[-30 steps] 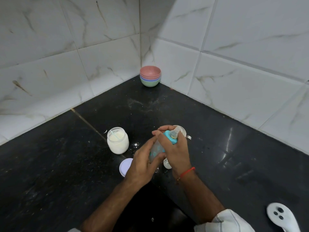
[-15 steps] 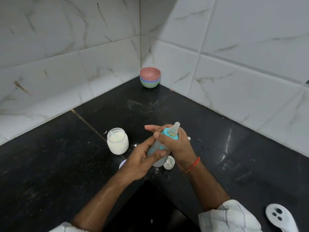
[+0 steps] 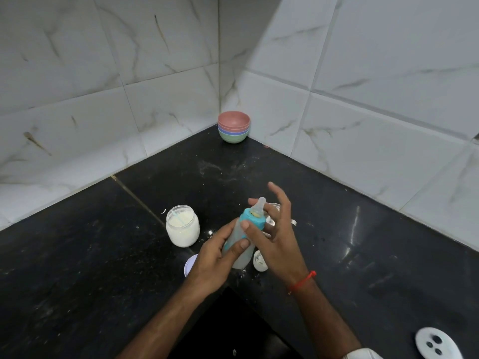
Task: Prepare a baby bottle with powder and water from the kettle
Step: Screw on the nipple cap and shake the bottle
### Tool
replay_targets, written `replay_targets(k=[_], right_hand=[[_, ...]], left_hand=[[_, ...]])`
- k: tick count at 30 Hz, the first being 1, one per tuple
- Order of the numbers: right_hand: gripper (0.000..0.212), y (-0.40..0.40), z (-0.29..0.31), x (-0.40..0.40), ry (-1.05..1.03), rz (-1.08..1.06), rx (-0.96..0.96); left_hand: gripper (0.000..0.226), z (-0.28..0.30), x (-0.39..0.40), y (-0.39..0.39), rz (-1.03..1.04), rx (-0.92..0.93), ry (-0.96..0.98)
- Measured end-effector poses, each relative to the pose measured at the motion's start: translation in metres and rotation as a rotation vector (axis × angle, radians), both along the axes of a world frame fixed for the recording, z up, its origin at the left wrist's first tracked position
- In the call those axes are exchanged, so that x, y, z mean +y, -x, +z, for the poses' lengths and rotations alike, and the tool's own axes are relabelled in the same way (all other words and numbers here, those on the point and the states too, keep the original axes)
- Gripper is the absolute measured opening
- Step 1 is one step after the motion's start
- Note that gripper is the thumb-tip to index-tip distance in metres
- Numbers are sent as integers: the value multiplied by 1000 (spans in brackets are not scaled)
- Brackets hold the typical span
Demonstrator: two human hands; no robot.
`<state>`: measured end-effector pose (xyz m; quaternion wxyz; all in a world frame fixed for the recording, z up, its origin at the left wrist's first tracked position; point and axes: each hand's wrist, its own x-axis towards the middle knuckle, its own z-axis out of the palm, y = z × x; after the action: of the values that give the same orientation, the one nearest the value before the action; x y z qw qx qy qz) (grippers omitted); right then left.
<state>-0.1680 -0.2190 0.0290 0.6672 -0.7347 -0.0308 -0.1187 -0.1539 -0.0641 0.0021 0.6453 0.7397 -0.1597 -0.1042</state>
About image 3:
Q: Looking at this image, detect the translucent white bottle cap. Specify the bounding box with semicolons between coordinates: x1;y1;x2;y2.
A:
252;250;269;273

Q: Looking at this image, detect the pink bowl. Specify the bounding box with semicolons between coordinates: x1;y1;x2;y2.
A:
218;111;251;131

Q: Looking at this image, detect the white device with holes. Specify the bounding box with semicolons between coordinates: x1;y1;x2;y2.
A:
415;327;464;359

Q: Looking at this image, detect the small steel kettle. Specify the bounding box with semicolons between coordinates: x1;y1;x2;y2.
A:
264;202;297;236

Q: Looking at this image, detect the person's left hand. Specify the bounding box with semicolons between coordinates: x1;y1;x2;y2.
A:
184;217;250;298

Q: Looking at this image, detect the person's right forearm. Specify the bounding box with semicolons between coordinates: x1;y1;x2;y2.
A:
291;278;362;359

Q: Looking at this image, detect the clear baby bottle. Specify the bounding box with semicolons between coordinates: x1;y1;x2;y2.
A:
222;197;267;270

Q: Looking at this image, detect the red thread bracelet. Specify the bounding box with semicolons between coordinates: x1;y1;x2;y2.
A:
287;271;317;295

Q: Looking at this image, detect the jar of white powder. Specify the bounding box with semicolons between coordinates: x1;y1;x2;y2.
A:
166;204;201;248

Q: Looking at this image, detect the green bowl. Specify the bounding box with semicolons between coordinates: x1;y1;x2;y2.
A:
219;131;249;144

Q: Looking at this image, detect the person's right hand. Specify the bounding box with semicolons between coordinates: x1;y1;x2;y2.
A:
240;181;310;288

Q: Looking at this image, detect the person's left forearm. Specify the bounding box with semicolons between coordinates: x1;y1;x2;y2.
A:
116;280;207;359

